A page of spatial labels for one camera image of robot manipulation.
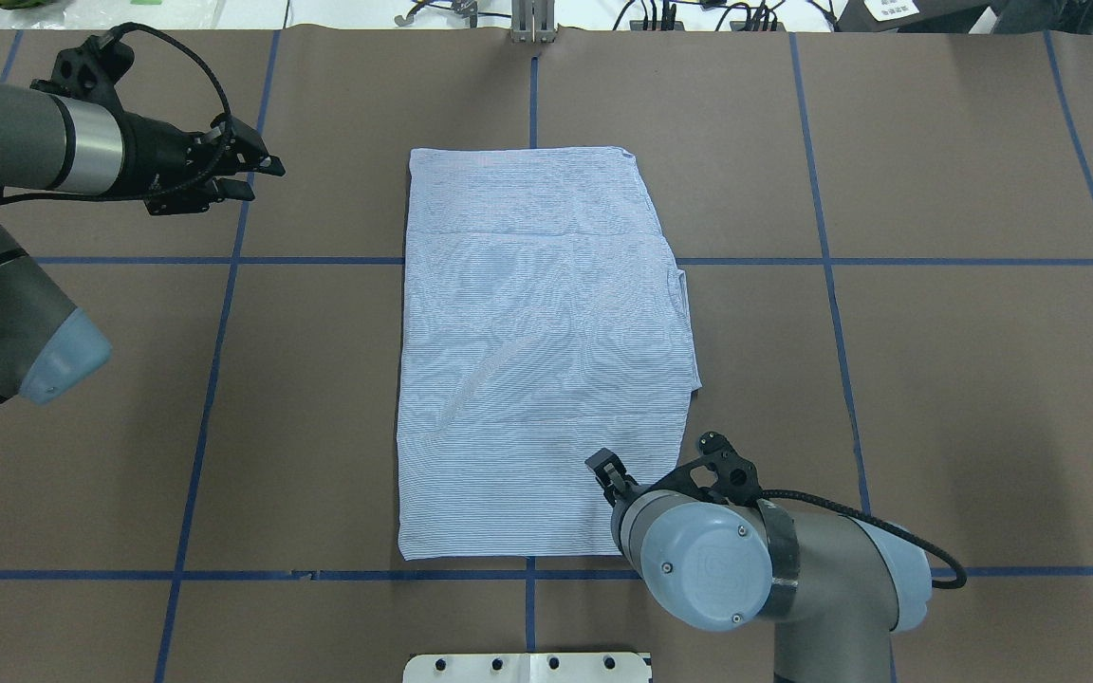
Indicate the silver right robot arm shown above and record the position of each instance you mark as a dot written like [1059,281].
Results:
[717,551]

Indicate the blue striped button shirt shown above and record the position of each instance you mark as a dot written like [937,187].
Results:
[544,318]

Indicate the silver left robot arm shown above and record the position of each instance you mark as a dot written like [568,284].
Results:
[48,344]

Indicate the grey aluminium camera post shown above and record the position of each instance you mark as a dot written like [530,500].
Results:
[533,22]

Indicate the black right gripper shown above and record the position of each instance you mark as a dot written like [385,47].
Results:
[610,477]

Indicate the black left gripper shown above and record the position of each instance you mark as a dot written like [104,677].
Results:
[153,152]

